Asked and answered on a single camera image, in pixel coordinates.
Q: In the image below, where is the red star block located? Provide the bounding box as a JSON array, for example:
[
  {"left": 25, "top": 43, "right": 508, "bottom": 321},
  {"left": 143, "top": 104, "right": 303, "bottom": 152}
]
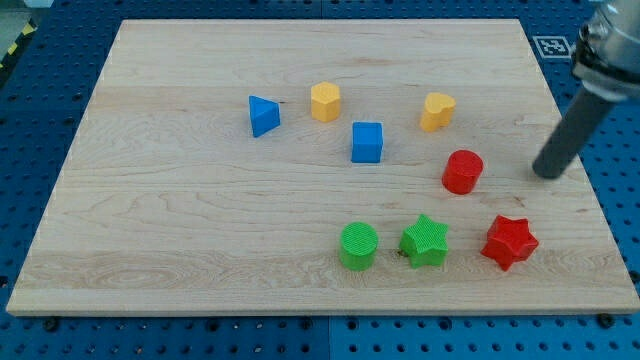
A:
[{"left": 481, "top": 215, "right": 539, "bottom": 271}]

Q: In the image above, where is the green cylinder block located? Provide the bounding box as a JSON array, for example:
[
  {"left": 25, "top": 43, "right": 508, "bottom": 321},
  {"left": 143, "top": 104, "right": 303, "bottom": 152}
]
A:
[{"left": 339, "top": 222, "right": 379, "bottom": 271}]

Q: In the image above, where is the blue triangle block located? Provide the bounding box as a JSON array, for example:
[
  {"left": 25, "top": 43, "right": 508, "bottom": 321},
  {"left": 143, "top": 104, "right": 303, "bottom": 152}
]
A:
[{"left": 248, "top": 95, "right": 281, "bottom": 138}]

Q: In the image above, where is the green star block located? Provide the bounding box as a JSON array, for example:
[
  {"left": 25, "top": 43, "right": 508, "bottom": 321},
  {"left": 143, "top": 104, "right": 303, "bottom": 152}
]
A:
[{"left": 399, "top": 214, "right": 449, "bottom": 269}]

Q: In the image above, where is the white fiducial marker tag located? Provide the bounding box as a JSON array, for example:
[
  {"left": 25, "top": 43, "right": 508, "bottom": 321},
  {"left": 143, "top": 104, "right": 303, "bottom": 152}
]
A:
[{"left": 533, "top": 35, "right": 572, "bottom": 59}]

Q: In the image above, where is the yellow hexagon block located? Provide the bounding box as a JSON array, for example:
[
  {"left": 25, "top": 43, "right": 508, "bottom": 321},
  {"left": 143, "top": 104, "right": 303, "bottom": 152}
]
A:
[{"left": 311, "top": 82, "right": 341, "bottom": 122}]

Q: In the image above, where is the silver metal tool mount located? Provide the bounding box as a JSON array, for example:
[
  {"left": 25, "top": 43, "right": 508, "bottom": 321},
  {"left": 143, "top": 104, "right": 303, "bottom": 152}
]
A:
[{"left": 572, "top": 0, "right": 639, "bottom": 102}]

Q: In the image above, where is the red cylinder block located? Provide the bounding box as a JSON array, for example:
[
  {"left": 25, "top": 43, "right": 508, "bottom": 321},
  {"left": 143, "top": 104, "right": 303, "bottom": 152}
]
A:
[{"left": 441, "top": 149, "right": 484, "bottom": 195}]

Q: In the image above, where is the blue cube block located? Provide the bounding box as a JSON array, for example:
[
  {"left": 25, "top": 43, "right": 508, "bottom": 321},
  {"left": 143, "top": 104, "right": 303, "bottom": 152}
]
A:
[{"left": 351, "top": 122, "right": 384, "bottom": 163}]

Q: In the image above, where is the wooden board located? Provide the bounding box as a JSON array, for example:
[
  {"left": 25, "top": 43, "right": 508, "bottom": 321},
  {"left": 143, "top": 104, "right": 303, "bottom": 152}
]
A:
[{"left": 7, "top": 19, "right": 639, "bottom": 317}]

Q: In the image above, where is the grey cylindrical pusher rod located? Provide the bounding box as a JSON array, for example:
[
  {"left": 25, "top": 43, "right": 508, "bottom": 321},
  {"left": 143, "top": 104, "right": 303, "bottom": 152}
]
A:
[{"left": 532, "top": 87, "right": 615, "bottom": 179}]

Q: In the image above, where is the yellow heart block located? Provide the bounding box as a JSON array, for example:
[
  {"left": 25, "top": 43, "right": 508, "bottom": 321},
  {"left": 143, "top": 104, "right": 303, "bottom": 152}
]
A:
[{"left": 419, "top": 92, "right": 456, "bottom": 132}]

